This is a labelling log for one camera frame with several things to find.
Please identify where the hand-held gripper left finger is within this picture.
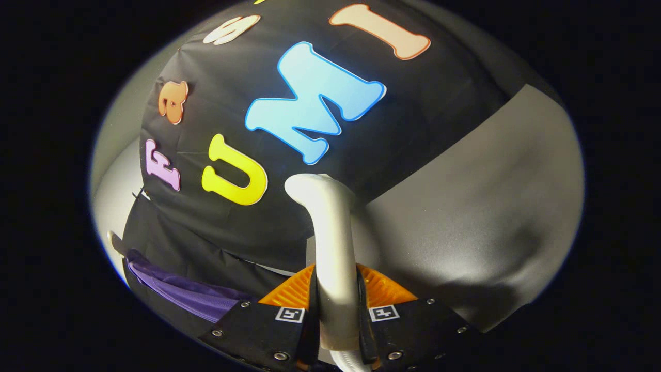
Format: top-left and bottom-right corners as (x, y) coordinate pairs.
(199, 263), (318, 372)

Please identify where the purple jacket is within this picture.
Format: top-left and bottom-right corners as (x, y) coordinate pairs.
(127, 249), (254, 323)

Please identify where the white garment steamer head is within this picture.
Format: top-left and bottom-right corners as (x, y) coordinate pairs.
(284, 173), (362, 352)

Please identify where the grey drawer cabinet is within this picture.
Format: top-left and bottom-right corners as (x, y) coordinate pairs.
(310, 84), (585, 334)

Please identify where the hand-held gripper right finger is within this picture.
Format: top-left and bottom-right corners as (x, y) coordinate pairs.
(356, 263), (483, 372)

